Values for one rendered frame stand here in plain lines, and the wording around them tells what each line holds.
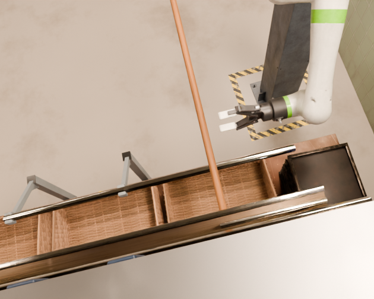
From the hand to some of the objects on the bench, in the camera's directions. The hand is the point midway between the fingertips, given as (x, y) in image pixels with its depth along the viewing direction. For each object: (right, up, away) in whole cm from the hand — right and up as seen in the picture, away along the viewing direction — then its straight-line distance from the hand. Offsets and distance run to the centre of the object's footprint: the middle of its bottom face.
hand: (221, 122), depth 151 cm
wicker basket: (+5, -46, +48) cm, 67 cm away
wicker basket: (-113, -75, +52) cm, 145 cm away
